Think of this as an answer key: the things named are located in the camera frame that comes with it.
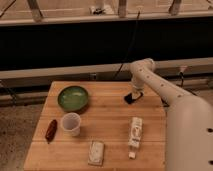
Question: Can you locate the translucent plastic cup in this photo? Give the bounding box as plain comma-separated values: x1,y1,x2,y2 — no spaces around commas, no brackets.
60,113,81,137

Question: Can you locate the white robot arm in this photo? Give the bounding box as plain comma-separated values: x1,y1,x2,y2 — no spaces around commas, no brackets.
130,58,213,171

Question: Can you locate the white tube bottle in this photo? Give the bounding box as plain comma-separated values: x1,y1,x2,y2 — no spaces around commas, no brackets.
128,117,143,159

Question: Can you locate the brown red pepper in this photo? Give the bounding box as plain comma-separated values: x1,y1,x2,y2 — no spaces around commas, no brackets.
45,120,57,143

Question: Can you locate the black hanging cable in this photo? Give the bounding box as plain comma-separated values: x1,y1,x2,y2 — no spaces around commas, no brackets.
112,10,141,81

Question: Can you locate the green bowl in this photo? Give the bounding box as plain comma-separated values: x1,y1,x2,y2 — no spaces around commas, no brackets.
57,86,89,112

